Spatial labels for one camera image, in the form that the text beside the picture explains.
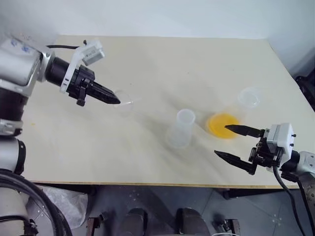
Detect clear cup with orange liquid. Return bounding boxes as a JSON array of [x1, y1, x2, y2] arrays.
[[206, 112, 241, 141]]

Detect silver robot torso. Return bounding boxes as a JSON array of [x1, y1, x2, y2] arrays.
[[0, 186, 32, 236]]

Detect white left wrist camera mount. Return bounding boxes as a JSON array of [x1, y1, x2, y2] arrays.
[[59, 40, 106, 94]]

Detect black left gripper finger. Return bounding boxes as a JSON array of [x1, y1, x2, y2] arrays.
[[76, 78, 121, 107], [91, 82, 121, 101]]

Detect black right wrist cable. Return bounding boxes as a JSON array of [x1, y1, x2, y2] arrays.
[[272, 166, 311, 236]]

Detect thick black cable bundle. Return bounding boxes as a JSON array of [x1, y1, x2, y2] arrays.
[[0, 169, 73, 236]]

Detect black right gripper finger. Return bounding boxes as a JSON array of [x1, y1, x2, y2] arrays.
[[214, 149, 258, 176], [224, 124, 265, 139]]

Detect translucent plastic bottle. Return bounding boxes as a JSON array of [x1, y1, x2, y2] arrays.
[[165, 109, 196, 149]]

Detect empty clear plastic cup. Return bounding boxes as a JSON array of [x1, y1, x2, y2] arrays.
[[237, 86, 264, 109]]

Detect dark rounded shape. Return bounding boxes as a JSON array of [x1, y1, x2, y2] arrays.
[[175, 207, 211, 236], [124, 208, 149, 236]]

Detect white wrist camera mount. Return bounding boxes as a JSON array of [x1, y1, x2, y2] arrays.
[[59, 40, 106, 94], [266, 122, 297, 163]]

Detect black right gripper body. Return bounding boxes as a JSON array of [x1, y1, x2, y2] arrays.
[[248, 127, 284, 173]]

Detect black object beside table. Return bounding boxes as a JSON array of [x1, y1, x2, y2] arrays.
[[294, 73, 315, 113]]

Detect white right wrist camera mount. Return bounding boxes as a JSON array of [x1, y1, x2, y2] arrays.
[[266, 122, 297, 163]]

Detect small clear beaker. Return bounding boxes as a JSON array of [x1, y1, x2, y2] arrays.
[[112, 89, 143, 117]]

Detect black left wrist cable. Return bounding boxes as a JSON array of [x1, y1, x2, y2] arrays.
[[46, 40, 88, 50]]

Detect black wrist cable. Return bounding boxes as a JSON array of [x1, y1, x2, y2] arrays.
[[272, 166, 311, 236], [46, 40, 88, 50]]

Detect dark metal table foot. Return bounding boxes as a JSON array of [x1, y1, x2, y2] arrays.
[[85, 212, 110, 236]]

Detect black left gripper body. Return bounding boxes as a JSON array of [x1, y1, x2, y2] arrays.
[[65, 65, 95, 99]]

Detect clear plastic bag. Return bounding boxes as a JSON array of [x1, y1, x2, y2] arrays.
[[40, 185, 89, 231]]

